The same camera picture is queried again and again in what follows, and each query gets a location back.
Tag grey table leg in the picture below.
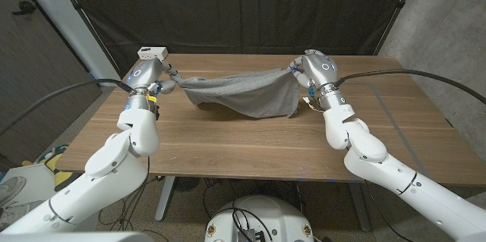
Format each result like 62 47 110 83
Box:
154 176 176 222
347 181 372 232

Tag yellow and teal floor item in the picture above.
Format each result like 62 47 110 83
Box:
21 143 83 192

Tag white power strip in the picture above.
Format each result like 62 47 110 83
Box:
137 46 169 61

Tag black backdrop curtain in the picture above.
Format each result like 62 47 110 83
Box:
56 0 422 78

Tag dark wooden door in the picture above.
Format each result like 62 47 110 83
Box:
0 0 103 167

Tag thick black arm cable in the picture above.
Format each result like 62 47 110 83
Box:
0 77 134 137
333 68 486 105

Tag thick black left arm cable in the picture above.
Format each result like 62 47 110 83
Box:
0 77 134 137

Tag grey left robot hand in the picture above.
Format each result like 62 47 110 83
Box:
126 58 183 97

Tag black backdrop stand pole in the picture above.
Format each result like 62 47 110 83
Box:
49 0 123 79
373 0 422 57

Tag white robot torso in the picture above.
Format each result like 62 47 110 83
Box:
204 195 315 242

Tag grey sneaker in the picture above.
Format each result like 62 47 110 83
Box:
0 199 43 228
0 176 27 207

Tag dark round grille object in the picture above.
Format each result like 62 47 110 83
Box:
173 176 201 193

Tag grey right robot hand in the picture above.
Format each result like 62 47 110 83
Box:
289 49 342 97

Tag black door handle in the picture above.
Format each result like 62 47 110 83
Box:
11 0 37 17

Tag grey torso electronics box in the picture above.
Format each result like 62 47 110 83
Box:
237 228 267 242

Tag grey fabric shorts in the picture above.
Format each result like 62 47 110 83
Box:
175 67 301 119

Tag white door frame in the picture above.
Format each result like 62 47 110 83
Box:
11 0 122 87

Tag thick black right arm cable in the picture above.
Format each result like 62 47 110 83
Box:
333 68 486 105

